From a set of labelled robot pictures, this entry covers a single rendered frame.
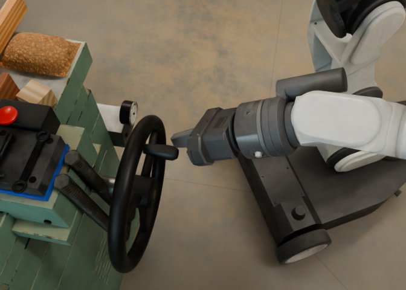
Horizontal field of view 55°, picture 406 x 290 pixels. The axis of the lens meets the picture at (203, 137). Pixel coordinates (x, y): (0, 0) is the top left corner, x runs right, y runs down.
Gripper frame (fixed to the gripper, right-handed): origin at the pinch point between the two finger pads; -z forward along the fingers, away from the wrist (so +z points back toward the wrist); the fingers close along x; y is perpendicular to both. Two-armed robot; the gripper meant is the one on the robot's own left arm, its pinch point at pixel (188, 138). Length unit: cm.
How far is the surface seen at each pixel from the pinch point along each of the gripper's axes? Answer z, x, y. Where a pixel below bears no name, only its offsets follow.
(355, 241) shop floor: 4, 61, -91
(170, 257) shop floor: -54, 30, -68
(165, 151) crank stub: -1.5, -5.0, 1.1
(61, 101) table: -22.9, -0.1, 11.9
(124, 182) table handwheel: -4.5, -13.0, 1.6
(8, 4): -34.9, 11.1, 30.5
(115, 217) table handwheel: -6.1, -16.5, -2.0
